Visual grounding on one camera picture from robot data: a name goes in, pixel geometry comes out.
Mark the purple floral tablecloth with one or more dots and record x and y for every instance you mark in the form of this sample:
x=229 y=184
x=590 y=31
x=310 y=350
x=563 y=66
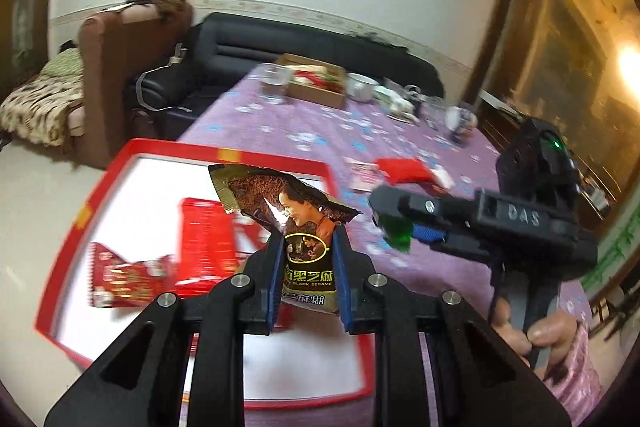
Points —
x=242 y=120

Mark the red white gift box tray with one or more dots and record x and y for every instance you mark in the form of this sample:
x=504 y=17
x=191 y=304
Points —
x=155 y=206

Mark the pink white snack packet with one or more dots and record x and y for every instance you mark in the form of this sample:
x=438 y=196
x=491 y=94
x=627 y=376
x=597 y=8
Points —
x=442 y=177

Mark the green snack packet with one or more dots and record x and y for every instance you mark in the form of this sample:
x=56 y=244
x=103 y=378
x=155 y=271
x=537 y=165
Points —
x=397 y=232

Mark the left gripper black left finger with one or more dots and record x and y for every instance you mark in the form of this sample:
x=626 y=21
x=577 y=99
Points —
x=181 y=361

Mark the pink small snack packet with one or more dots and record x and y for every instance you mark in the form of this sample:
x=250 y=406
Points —
x=363 y=176

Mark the white cloth bundle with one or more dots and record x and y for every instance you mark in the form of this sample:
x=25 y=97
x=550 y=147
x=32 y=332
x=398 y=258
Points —
x=394 y=105

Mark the white ceramic mug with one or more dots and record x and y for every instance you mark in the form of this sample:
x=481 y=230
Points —
x=360 y=88

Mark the long red snack bar packet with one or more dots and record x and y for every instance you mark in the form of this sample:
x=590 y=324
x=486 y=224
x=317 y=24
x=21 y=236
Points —
x=213 y=243

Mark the clear plastic cup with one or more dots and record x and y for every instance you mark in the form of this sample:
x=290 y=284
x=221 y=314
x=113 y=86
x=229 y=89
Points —
x=273 y=81

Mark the person right hand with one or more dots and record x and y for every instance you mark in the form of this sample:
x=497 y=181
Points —
x=555 y=333

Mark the leopard print blanket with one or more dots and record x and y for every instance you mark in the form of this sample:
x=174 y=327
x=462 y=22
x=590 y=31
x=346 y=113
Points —
x=38 y=110

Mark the white round container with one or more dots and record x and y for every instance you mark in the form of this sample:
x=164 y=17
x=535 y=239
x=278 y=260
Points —
x=460 y=120

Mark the brown gold sesame packet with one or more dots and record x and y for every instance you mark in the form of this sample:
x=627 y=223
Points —
x=305 y=216

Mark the black leather sofa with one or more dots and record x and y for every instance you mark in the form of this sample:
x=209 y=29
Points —
x=221 y=50

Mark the cardboard box of snacks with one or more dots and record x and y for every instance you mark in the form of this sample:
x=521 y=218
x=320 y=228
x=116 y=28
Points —
x=315 y=81

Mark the wooden glass cabinet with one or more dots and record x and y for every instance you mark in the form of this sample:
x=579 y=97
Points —
x=575 y=64

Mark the brown armchair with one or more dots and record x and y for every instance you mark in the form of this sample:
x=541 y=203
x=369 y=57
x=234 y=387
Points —
x=116 y=46

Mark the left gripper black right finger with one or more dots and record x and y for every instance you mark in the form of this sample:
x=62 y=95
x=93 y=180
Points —
x=436 y=363

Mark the small red floral snack packet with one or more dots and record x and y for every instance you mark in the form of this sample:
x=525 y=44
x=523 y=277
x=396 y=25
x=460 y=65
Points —
x=116 y=283

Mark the red rectangular snack box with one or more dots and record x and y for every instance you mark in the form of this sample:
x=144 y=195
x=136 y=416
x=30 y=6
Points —
x=404 y=170

